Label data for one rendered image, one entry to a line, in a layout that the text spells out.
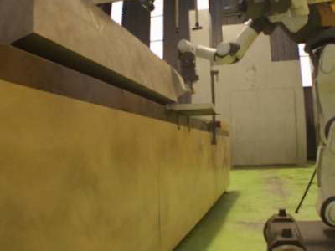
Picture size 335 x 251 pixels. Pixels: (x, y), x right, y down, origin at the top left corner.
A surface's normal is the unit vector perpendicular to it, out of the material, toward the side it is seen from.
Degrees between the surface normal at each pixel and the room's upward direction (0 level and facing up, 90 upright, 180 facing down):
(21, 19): 90
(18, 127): 90
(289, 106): 90
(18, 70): 90
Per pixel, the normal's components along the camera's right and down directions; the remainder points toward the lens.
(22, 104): 0.96, -0.04
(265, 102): -0.29, -0.11
